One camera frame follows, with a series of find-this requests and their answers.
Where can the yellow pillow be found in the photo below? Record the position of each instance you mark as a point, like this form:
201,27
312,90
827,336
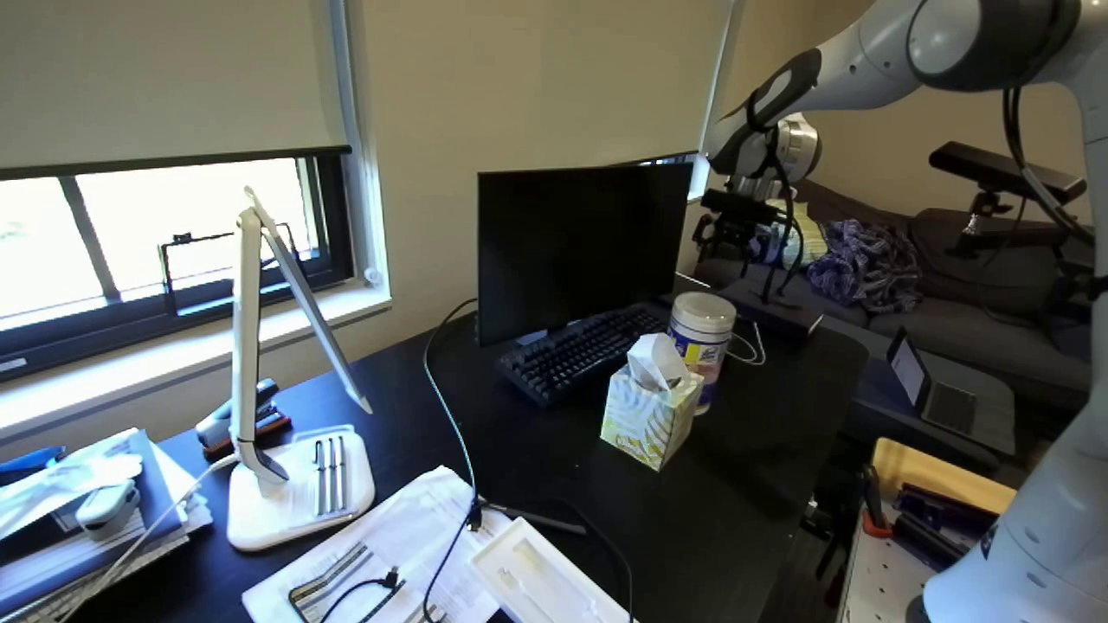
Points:
814,235

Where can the black camera with tripod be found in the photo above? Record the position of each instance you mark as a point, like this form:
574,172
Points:
993,167

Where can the blue brown stapler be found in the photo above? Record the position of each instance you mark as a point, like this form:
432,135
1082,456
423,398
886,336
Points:
243,419

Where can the purple cloth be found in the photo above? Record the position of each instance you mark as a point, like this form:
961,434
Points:
867,264

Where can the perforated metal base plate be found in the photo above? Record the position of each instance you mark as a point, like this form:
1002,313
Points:
879,576

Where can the flat black box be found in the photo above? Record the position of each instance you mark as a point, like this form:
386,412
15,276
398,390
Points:
785,313

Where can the flat white box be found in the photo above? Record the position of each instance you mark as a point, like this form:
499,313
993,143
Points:
541,576

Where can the beige roller blind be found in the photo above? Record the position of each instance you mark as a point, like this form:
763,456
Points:
161,74

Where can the black red clamp tool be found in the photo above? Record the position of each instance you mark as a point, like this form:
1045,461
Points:
879,508

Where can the light wooden board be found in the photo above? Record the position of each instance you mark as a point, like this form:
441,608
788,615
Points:
946,473

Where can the black window frame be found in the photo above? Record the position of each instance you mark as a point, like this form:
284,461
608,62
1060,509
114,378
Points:
174,307

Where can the clear plastic bag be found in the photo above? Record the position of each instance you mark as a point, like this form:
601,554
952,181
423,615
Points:
55,489

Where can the white tissue sheet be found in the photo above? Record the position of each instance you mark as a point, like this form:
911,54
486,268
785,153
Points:
656,362

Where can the dark pen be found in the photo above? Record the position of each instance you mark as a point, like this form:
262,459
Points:
541,521

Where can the pale blue mouse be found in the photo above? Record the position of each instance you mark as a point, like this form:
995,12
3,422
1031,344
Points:
107,508

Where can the open grey laptop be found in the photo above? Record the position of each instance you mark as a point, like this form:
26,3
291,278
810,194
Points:
963,401

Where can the white wipes canister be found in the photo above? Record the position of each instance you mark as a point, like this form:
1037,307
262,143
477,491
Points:
702,339

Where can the scattered white papers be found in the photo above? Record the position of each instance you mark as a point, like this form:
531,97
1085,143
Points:
402,531

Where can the black computer monitor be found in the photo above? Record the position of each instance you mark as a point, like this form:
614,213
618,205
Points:
584,247

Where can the dark purple tool case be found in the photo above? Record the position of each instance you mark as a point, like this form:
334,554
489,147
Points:
939,524

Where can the stack of books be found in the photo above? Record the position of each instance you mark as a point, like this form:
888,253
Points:
72,566

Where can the black computer keyboard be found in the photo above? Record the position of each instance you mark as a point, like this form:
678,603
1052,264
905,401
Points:
584,352

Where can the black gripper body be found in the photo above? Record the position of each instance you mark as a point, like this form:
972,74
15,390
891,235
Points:
761,239

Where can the dark grey couch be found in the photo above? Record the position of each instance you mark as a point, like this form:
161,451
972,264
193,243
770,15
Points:
993,322

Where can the yellow patterned tissue box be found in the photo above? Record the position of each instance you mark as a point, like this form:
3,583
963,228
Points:
650,419

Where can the white desk lamp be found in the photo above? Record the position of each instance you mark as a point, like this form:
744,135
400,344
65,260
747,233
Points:
289,503

